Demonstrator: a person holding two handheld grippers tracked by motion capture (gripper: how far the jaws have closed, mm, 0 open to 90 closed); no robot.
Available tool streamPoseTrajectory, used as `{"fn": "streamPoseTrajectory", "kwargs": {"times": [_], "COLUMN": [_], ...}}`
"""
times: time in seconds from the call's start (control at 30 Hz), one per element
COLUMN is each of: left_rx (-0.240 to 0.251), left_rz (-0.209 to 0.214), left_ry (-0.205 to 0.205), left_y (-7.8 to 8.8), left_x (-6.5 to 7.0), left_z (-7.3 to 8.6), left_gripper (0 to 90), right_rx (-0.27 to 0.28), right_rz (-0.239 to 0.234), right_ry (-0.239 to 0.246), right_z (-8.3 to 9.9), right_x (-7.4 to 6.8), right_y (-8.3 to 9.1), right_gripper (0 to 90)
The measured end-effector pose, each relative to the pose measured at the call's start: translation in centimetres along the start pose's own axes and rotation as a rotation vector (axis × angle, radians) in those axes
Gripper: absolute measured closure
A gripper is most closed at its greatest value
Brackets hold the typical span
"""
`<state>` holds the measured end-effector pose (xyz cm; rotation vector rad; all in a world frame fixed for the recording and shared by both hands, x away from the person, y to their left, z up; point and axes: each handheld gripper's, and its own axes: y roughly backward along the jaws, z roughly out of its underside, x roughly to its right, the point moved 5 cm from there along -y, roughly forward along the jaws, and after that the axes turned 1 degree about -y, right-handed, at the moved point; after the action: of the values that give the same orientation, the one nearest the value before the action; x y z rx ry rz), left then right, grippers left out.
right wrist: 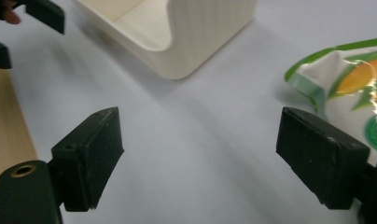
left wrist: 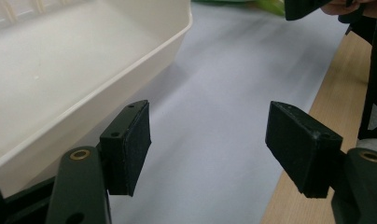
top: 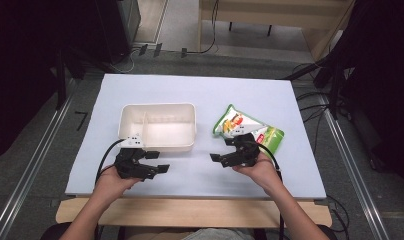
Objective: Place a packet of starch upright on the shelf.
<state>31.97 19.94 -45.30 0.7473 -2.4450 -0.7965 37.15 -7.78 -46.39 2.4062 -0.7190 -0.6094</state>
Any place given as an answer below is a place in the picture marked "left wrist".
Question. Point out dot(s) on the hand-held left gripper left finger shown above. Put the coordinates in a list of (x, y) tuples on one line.
[(127, 149)]

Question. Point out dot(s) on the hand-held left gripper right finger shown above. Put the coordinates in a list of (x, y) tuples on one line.
[(298, 146)]

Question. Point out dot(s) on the green leafy vegetable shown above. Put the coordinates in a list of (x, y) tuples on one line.
[(270, 5)]

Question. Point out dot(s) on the light grey table mat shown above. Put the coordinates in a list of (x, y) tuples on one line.
[(220, 102)]

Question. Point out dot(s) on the white plastic basket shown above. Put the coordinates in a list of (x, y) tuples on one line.
[(68, 62)]

